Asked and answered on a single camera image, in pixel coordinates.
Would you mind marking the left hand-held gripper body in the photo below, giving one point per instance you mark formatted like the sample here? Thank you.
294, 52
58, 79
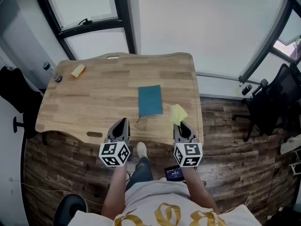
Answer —
114, 154

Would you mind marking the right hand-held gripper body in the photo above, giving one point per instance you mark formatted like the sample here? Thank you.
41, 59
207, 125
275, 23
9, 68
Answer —
189, 153

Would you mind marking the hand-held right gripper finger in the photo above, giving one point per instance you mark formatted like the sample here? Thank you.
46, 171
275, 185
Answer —
191, 130
176, 132

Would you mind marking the yellow cloth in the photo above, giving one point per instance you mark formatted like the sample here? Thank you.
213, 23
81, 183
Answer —
177, 113

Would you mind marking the teal notebook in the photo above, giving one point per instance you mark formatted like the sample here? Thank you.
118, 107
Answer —
150, 100

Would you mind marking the person's right forearm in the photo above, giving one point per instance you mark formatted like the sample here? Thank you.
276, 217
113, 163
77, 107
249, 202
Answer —
200, 189

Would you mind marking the person's left forearm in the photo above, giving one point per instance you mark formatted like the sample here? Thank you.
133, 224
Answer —
115, 192

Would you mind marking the person's white shoe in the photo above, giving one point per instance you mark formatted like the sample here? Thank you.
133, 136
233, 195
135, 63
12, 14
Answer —
141, 150

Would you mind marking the person's blue jeans leg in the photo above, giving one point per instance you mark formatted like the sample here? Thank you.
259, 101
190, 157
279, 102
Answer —
140, 172

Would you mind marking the person's grey shirt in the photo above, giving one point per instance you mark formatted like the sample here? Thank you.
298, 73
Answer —
155, 196

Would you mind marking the white cushion with gold print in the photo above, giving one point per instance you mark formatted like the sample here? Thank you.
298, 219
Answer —
169, 216

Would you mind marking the yellow sponge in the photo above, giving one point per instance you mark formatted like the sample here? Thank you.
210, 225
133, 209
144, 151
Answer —
78, 71

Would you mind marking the black bottle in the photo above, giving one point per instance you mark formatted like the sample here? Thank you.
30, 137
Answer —
246, 89

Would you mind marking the black round stool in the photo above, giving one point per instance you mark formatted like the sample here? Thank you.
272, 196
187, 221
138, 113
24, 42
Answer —
69, 208

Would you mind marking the small black round lid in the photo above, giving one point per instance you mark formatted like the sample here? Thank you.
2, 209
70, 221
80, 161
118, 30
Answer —
57, 78

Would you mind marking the black mesh office chair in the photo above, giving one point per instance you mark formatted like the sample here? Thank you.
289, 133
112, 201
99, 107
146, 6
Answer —
275, 102

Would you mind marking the clear water bottle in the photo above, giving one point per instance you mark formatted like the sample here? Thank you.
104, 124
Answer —
48, 68

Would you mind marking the black chair with armrest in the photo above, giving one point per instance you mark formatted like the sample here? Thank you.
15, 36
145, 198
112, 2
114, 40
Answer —
20, 95

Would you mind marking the white metal rack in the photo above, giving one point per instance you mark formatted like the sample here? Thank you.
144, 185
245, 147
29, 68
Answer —
296, 161

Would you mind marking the black window frame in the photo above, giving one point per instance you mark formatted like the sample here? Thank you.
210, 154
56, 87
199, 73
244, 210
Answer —
94, 28

